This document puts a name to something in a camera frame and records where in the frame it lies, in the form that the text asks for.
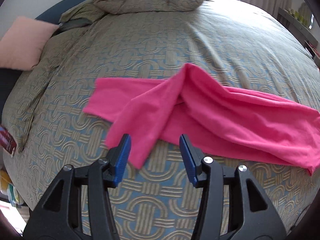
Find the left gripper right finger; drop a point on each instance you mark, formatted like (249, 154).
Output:
(233, 203)

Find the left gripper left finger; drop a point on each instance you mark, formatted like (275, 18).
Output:
(58, 213)

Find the pink pants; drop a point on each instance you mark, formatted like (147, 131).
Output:
(224, 121)

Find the red smartphone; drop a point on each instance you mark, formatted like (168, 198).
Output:
(7, 141)

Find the patterned bed cover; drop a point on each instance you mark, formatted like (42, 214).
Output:
(238, 44)

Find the pink pillow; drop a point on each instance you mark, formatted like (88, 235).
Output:
(23, 43)

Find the blue headboard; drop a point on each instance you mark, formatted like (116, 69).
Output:
(53, 14)

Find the green bottles on desk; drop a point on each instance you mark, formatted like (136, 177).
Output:
(303, 15)

